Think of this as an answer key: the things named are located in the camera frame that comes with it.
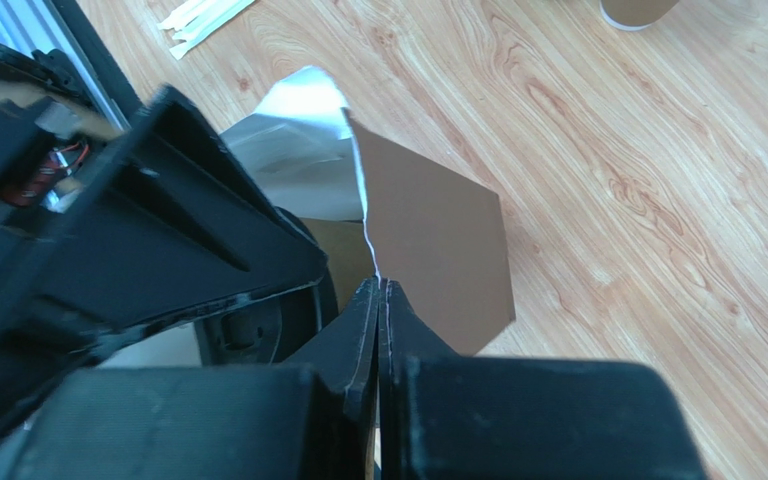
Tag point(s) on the white paper straw bundle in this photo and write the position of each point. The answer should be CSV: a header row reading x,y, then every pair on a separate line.
x,y
195,20

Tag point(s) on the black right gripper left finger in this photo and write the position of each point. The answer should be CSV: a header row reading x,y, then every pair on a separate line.
x,y
309,417

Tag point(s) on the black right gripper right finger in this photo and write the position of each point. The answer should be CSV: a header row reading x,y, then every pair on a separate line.
x,y
448,416

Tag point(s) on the black plastic cup lid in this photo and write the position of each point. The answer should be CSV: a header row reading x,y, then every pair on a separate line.
x,y
268,329

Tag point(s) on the aluminium frame rail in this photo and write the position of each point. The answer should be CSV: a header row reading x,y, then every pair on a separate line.
x,y
62,25

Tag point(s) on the stack of paper cups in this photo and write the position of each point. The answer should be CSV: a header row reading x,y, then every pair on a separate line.
x,y
635,15

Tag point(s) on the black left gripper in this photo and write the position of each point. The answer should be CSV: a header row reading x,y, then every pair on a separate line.
x,y
92,257

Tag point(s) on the brown paper bag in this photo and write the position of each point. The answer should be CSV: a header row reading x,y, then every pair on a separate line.
x,y
379,209

